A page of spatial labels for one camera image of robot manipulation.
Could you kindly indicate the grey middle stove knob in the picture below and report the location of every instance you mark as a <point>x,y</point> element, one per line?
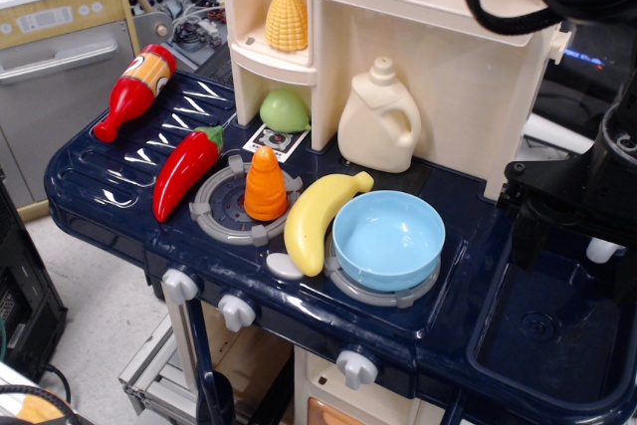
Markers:
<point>236,312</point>

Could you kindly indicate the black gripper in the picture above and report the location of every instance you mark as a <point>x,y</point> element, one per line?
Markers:
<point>593,194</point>

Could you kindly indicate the cream toy detergent jug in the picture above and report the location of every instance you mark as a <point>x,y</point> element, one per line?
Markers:
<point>380,124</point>

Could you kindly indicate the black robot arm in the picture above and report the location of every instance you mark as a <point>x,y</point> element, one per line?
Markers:
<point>596,11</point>

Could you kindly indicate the aluminium extrusion frame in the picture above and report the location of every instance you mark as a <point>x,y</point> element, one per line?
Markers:
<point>155,383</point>

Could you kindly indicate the grey yellow toy faucet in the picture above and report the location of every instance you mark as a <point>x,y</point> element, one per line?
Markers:
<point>600,251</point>

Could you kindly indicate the grey right stove knob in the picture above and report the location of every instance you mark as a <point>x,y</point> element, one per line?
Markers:
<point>356,368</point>

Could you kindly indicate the yellow toy banana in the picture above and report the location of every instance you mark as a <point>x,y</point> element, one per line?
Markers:
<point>312,213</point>

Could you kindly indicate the red toy ketchup bottle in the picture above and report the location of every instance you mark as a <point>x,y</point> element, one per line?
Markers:
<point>136,89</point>

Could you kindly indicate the light blue plastic bowl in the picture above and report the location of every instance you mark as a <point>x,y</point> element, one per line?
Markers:
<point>388,240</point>

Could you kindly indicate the orange toy carrot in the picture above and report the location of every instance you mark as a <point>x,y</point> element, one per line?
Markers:
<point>265,194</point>

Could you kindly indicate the grey stove burner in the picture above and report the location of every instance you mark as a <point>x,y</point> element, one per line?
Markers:
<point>219,211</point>
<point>403,299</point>

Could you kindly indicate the black computer case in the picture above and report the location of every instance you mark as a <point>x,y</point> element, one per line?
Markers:
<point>33,317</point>

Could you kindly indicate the grey right stove burner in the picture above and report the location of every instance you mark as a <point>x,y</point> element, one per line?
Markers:
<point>403,299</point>

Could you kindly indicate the green toy pear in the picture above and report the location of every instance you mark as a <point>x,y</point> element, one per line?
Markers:
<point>283,111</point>

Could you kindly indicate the yellow toy corn cob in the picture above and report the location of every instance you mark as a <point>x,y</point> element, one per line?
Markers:
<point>287,25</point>

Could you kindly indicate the wooden toy dishwasher cabinet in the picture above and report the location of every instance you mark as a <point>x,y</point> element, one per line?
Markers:
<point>59,60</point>

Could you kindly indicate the grey left stove knob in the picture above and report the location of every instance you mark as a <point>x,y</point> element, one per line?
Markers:
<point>179,287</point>

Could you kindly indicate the grey stove knob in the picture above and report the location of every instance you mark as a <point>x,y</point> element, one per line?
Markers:
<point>356,368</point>
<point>179,287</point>
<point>236,312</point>

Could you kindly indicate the grey left stove burner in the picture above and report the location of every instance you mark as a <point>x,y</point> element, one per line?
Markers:
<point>219,211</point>

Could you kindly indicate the grey oval button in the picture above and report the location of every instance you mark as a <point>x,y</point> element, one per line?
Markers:
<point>282,266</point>

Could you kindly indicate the cream toy kitchen shelf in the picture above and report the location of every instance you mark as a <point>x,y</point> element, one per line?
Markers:
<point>475,89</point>

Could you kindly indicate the red toy chili pepper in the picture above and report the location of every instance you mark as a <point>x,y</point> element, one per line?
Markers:
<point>197,153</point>

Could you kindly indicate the navy toy kitchen counter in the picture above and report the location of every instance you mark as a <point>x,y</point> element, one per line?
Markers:
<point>507,313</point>

